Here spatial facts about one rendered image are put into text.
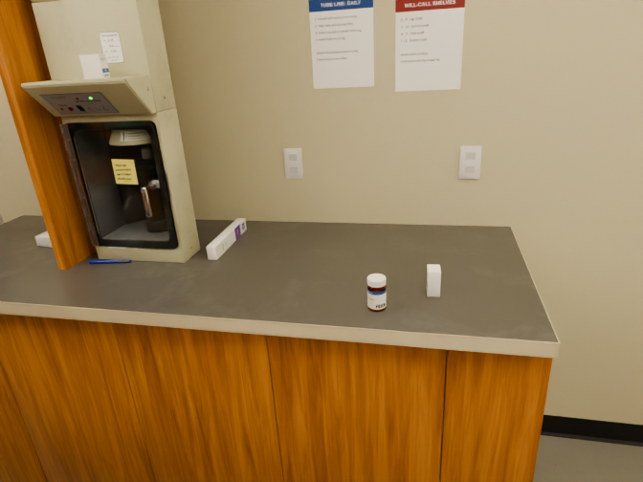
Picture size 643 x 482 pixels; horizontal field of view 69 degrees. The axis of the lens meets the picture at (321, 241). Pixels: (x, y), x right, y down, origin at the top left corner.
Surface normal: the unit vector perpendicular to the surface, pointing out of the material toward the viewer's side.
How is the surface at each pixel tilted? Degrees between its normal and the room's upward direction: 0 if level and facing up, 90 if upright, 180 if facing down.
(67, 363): 90
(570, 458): 0
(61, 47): 90
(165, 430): 90
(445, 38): 90
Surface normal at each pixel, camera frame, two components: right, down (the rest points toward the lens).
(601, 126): -0.22, 0.39
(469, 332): -0.06, -0.92
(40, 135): 0.97, 0.04
